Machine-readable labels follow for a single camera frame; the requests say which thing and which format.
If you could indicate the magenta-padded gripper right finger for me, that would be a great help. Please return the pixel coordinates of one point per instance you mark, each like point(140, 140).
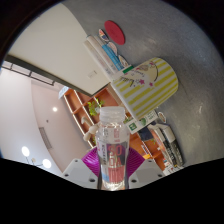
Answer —
point(146, 173)

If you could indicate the recessed ceiling spotlight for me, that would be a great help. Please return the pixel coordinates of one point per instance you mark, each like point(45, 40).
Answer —
point(54, 109)

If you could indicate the branched globe ceiling lamp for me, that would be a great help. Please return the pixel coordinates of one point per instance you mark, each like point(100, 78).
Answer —
point(46, 163)

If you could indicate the white wall switch plate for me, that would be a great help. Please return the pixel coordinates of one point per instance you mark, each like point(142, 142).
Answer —
point(92, 74)

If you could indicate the small green white box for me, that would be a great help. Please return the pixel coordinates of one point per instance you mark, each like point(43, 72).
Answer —
point(128, 69)

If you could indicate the red-brown wall shelf unit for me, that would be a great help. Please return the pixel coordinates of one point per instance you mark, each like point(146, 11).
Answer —
point(80, 106)

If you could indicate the yellow striped white mug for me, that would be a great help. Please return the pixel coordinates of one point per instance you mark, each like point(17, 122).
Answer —
point(150, 90)

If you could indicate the black framed window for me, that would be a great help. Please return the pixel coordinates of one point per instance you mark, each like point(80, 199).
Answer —
point(13, 68)

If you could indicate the grey window curtain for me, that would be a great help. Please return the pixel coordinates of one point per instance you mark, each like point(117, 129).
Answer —
point(41, 78)

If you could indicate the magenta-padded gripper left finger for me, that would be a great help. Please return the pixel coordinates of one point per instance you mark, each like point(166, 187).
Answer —
point(78, 173)

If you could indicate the flat round red coaster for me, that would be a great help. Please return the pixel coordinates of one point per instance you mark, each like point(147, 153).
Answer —
point(115, 32)

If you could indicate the tall green white carton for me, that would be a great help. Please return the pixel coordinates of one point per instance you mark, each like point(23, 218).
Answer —
point(143, 121)

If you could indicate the ceiling air vent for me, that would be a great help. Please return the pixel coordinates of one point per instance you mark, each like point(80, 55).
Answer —
point(45, 137)

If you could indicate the stack of dark books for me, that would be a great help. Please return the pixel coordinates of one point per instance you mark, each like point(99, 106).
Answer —
point(170, 146)

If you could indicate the stack of white books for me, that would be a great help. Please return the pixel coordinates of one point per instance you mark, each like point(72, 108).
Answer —
point(103, 56)

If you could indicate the clear plastic drink bottle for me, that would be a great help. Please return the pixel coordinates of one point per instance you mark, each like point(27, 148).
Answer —
point(112, 156)

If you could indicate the small round printed disc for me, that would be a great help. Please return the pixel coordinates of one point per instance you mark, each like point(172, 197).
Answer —
point(162, 117)
point(103, 35)
point(113, 48)
point(123, 61)

